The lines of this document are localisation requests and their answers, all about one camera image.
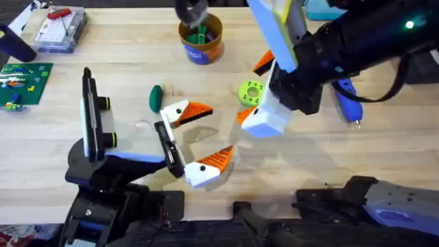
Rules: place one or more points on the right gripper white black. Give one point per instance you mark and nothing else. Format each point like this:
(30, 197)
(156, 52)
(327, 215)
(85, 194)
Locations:
(298, 89)

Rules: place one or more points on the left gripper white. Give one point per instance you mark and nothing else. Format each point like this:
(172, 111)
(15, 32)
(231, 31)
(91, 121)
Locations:
(137, 137)

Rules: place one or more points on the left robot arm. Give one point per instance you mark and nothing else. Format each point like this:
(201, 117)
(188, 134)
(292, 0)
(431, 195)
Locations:
(103, 209)

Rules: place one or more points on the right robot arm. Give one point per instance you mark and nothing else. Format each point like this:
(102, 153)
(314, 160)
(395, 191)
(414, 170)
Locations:
(377, 34)

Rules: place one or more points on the green toy vegetable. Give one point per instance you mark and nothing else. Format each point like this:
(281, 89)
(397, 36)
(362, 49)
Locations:
(156, 99)

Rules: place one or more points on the blue electric screwdriver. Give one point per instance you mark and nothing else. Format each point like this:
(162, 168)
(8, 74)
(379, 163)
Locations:
(348, 103)

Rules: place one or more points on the green disc with holes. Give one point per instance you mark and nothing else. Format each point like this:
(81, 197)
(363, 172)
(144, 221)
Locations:
(248, 97)

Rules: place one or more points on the right wrist upright flat plate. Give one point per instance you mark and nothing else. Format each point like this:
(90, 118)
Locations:
(274, 31)

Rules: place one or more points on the brown tub with toys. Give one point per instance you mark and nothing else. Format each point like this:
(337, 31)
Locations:
(202, 44)

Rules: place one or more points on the left wrist black upright plate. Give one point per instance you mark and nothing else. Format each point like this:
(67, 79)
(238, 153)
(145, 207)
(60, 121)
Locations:
(92, 116)

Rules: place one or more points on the teal box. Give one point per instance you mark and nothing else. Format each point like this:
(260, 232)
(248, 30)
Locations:
(320, 10)

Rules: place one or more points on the dark grey curved object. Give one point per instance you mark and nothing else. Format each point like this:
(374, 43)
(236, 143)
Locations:
(190, 13)

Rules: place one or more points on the clear box with red tool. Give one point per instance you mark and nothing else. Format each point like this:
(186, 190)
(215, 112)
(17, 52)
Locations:
(60, 31)

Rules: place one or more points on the green board with toy blocks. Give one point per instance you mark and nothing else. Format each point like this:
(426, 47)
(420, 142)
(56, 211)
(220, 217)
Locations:
(24, 82)

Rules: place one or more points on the dark blue cylinder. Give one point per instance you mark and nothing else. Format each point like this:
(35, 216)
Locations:
(15, 46)

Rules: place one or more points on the white flat object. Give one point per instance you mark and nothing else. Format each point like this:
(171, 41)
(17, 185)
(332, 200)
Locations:
(24, 19)

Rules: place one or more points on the black stand bracket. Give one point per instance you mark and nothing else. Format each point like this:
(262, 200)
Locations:
(260, 223)

